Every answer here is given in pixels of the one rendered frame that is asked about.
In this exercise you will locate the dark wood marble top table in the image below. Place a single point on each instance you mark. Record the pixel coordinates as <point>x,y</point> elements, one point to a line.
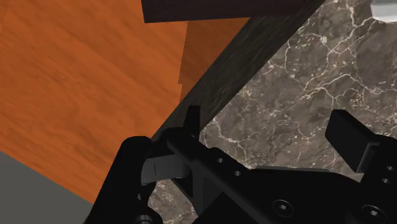
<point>310,93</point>

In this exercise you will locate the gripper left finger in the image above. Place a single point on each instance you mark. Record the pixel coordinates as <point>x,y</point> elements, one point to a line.
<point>130,173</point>

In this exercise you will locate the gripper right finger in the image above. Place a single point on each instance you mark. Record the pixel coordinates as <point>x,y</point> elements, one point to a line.
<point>350,136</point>

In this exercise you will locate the pale grey object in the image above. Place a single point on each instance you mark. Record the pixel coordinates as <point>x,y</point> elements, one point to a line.
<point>386,9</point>

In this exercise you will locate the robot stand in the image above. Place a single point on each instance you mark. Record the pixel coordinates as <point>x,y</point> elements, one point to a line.
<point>217,9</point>

